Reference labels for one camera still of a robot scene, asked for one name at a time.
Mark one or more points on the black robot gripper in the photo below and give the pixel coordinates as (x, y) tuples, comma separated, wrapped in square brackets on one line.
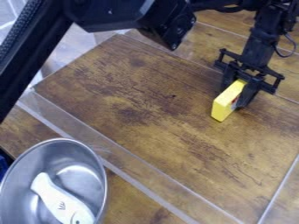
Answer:
[(247, 69)]

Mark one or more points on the yellow butter block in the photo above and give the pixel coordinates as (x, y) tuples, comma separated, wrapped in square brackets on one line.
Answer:
[(225, 102)]

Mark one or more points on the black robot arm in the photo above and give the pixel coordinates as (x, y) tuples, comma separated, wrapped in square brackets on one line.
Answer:
[(164, 21)]

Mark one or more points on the clear acrylic barrier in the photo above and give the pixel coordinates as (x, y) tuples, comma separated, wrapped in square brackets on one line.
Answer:
[(75, 45)]

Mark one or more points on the silver metal bowl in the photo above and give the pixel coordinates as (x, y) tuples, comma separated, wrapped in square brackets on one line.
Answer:
[(76, 171)]

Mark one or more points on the cream wooden fish toy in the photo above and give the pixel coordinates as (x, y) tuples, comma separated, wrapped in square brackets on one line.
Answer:
[(64, 206)]

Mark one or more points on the blue object at edge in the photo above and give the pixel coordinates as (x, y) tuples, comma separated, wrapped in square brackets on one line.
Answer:
[(4, 166)]

